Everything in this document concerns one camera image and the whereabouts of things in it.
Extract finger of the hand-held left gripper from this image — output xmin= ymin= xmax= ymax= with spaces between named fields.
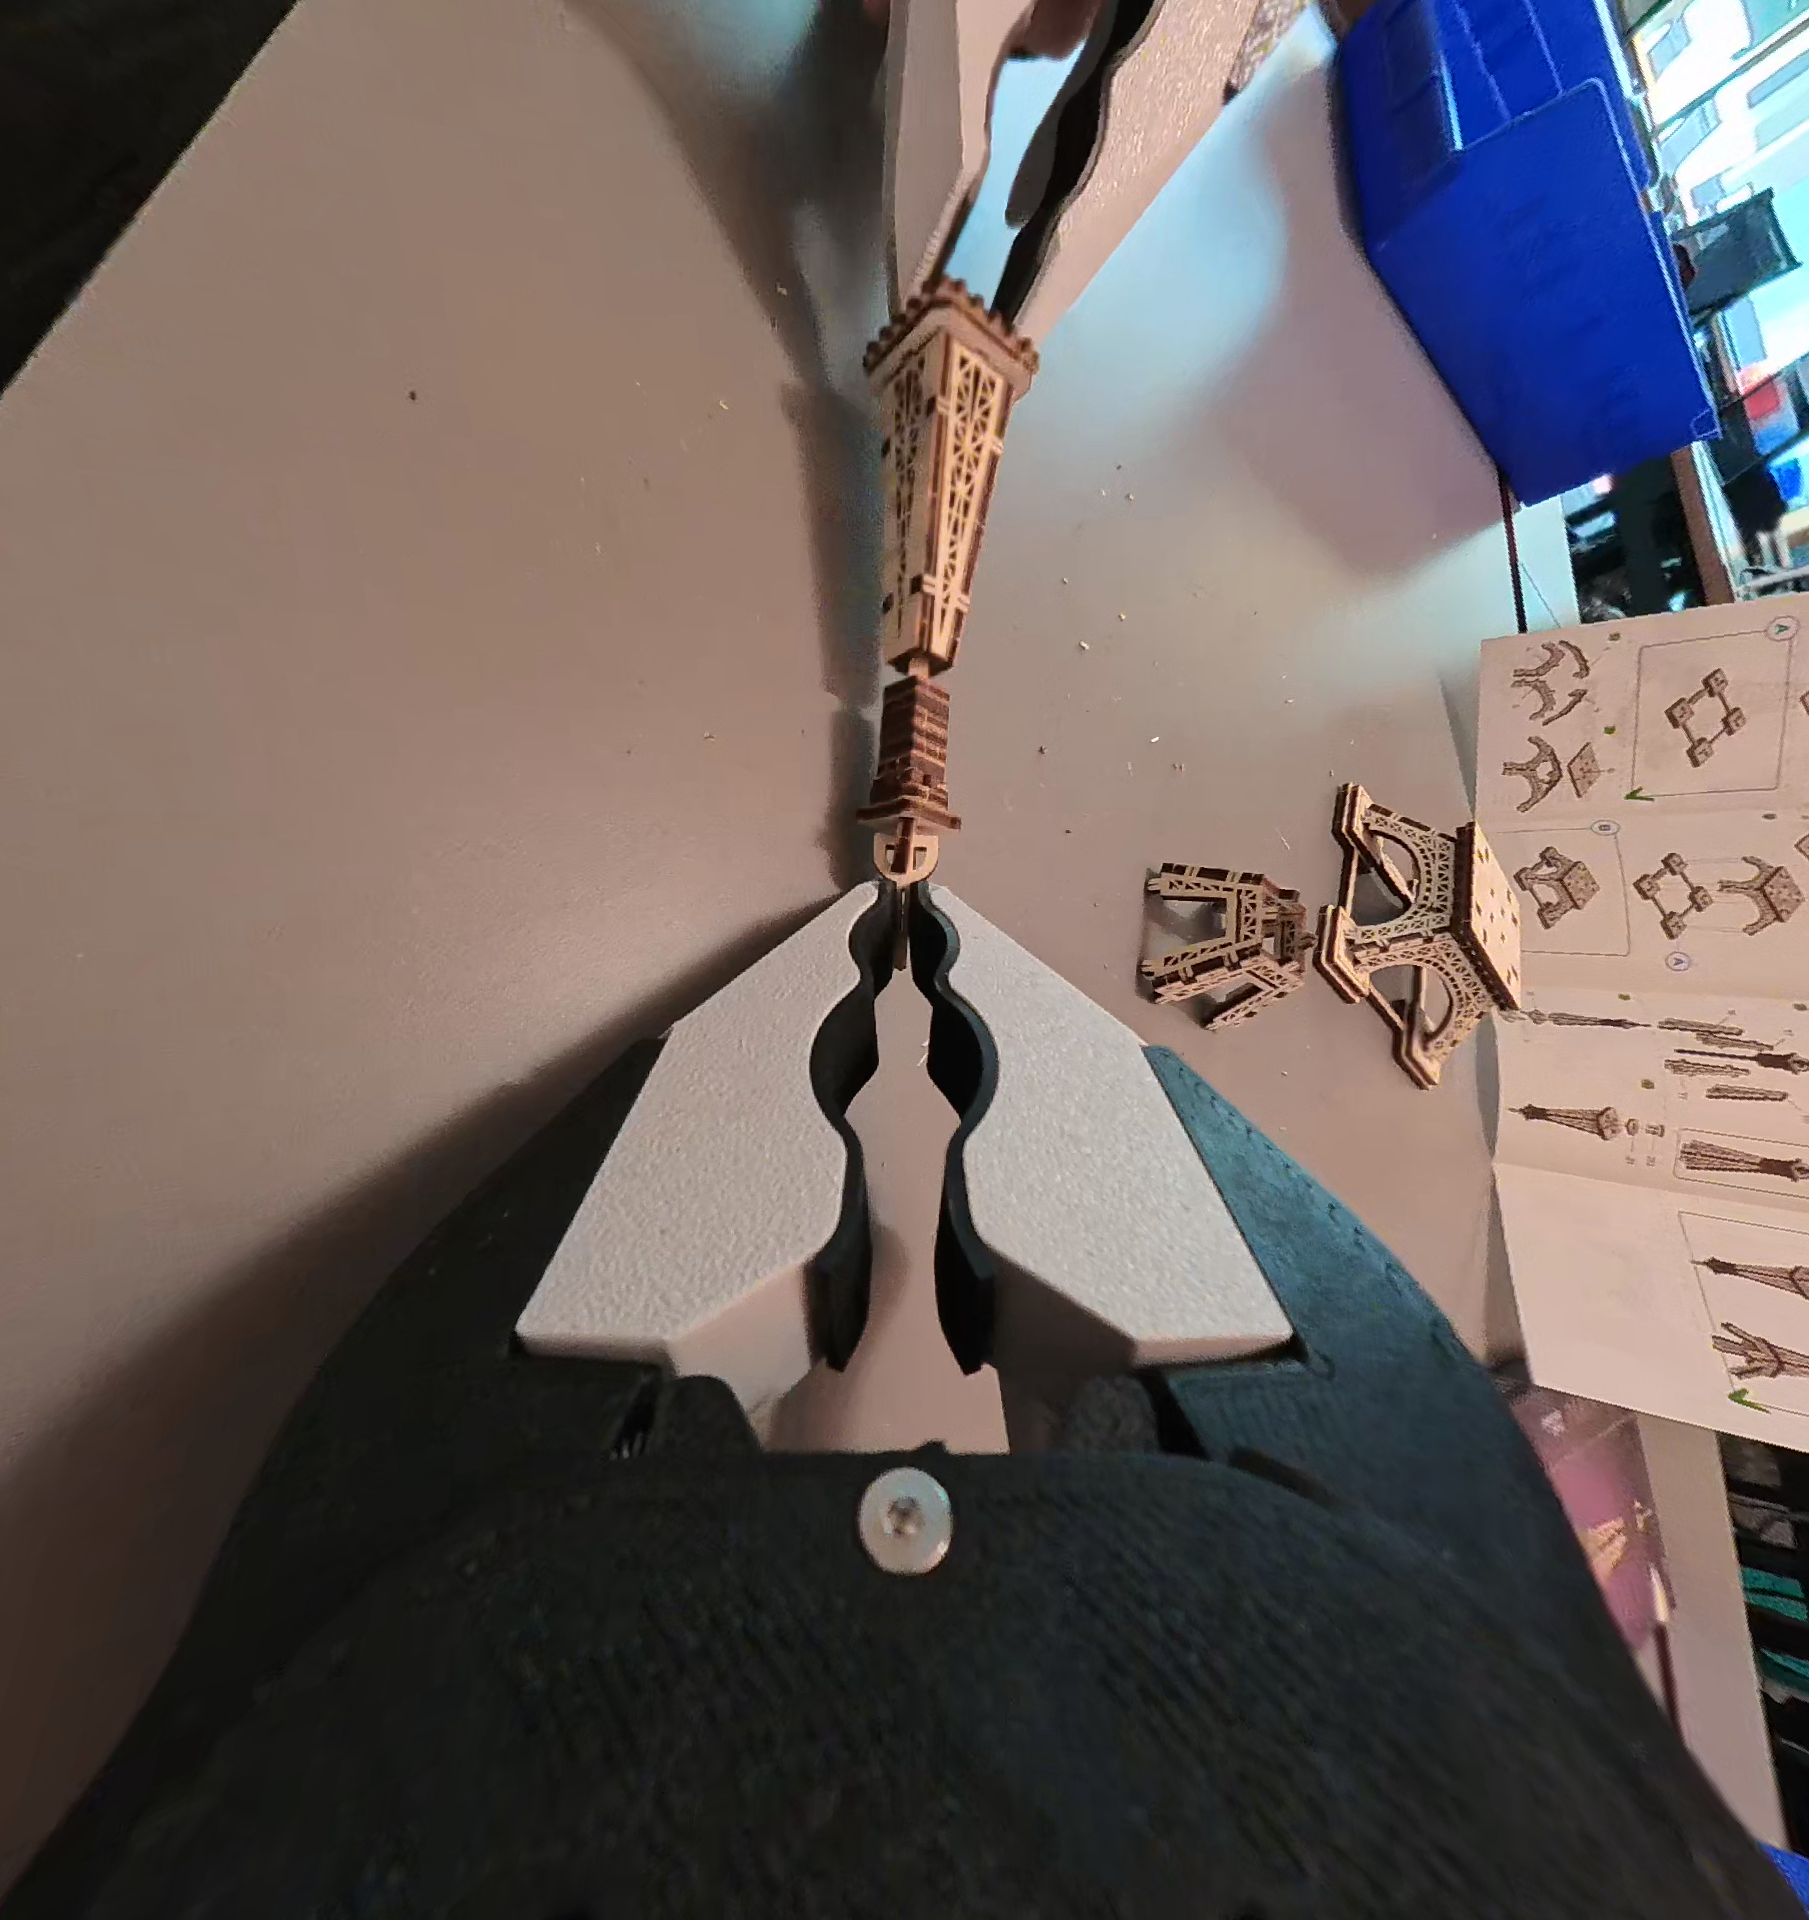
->
xmin=992 ymin=0 xmax=1308 ymax=327
xmin=887 ymin=0 xmax=999 ymax=290

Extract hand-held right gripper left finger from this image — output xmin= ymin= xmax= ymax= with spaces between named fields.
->
xmin=515 ymin=879 xmax=906 ymax=1373

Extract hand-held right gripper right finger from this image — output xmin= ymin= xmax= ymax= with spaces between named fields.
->
xmin=910 ymin=882 xmax=1296 ymax=1378

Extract wooden tower spire section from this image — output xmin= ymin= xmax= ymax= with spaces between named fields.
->
xmin=858 ymin=274 xmax=1040 ymax=885

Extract wooden tower arched base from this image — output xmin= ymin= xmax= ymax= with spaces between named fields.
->
xmin=1314 ymin=783 xmax=1523 ymax=1088

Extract purple puzzle box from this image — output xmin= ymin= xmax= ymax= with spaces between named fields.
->
xmin=1506 ymin=1380 xmax=1687 ymax=1712

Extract white assembly instruction sheet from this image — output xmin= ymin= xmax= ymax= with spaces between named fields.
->
xmin=1474 ymin=585 xmax=1809 ymax=1470

